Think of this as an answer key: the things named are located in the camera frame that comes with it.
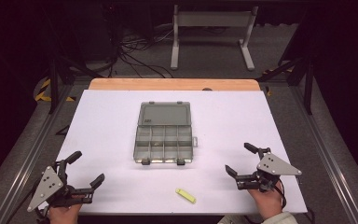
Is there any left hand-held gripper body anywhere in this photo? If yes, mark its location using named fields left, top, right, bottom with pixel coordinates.
left=27, top=160, right=94, bottom=213

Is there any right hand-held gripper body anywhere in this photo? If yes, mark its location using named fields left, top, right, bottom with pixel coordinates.
left=236, top=147, right=303, bottom=192

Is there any person's left hand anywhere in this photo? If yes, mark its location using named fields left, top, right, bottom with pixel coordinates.
left=48, top=195, right=84, bottom=224

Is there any person's right hand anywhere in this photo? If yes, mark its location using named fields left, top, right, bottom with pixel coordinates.
left=248, top=181, right=285, bottom=220

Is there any white table mat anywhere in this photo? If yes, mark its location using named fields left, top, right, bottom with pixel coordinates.
left=53, top=89, right=309, bottom=217

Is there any small yellow flat bar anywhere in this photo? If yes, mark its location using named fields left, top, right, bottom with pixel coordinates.
left=174, top=188, right=198, bottom=205

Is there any yellow black hazard tape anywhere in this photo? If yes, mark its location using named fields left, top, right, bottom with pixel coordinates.
left=34, top=78, right=76, bottom=103

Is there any grey plastic compartment box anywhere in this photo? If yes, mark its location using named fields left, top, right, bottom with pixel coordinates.
left=132, top=101, right=199, bottom=166

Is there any black metal stand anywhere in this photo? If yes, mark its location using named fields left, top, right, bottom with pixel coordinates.
left=47, top=55, right=104, bottom=115
left=256, top=55, right=315, bottom=116

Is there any white metal stand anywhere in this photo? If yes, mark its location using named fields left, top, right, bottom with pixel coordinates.
left=170, top=4, right=259, bottom=72

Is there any right hand-held gripper cable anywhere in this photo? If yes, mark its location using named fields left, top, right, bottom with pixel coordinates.
left=272, top=178, right=289, bottom=210

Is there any aluminium rail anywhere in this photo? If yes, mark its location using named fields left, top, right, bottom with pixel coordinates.
left=0, top=83, right=74, bottom=224
left=287, top=85, right=358, bottom=224

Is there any bundle of black cables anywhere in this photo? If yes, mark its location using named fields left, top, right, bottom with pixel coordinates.
left=105, top=26, right=175, bottom=79

